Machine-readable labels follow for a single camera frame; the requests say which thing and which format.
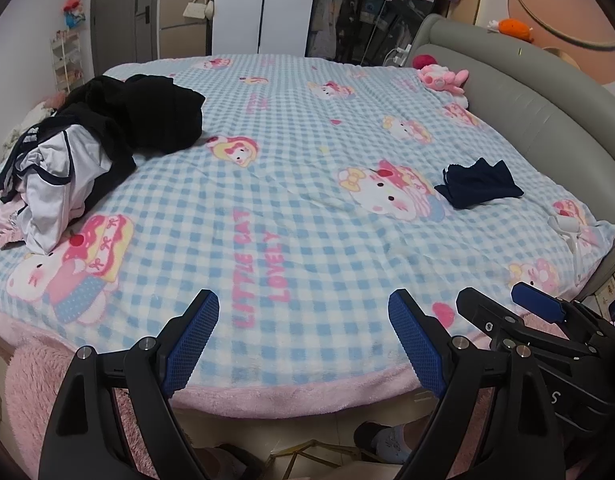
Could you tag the white handbag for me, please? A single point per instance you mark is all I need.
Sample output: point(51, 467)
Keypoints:
point(195, 10)

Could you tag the navy cloth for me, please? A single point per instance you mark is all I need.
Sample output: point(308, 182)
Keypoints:
point(480, 185)

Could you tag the person's leg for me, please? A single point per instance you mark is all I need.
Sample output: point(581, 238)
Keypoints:
point(387, 442)

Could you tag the white wardrobe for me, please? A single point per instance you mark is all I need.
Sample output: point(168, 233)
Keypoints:
point(257, 5)

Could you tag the round orange wall panel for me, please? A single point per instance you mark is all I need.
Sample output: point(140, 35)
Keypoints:
point(562, 0)

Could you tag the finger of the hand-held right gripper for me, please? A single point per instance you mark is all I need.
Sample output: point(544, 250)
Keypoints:
point(480, 310)
point(535, 301)

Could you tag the pink patterned garment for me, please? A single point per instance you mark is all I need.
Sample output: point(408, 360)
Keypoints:
point(2, 225)

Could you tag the grey door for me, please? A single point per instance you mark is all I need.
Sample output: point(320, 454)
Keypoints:
point(120, 15)

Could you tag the pink fluffy rug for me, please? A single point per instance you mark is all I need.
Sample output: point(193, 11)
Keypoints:
point(27, 390)

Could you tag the beige cabinet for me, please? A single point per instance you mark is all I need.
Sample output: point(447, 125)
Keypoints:
point(180, 35)

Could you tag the black garment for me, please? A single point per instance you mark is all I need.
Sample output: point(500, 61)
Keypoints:
point(102, 110)

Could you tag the orange plush toy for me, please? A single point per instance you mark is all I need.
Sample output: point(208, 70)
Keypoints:
point(515, 27)

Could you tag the white plug charger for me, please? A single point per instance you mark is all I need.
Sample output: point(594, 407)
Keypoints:
point(401, 54)

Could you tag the red plush ball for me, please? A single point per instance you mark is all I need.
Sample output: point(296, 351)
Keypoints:
point(425, 59)

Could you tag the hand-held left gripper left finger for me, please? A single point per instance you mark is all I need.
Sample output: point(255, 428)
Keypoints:
point(197, 340)

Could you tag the dark glass wardrobe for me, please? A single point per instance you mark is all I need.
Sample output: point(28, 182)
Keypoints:
point(357, 10)

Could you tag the grey padded bed headboard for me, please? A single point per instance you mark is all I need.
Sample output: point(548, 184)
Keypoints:
point(537, 100)

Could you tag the white shelf rack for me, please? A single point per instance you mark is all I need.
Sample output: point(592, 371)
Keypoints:
point(67, 60)

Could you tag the red and blue plush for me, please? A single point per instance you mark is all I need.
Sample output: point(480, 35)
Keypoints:
point(72, 12)

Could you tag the white shirt with navy trim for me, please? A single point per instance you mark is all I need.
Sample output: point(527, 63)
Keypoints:
point(52, 195)

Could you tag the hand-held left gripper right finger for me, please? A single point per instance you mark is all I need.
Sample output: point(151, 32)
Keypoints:
point(412, 340)

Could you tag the pink plush toy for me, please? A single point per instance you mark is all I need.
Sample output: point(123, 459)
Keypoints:
point(440, 77)

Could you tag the blue checked printed blanket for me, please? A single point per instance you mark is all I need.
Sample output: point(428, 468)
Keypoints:
point(287, 185)

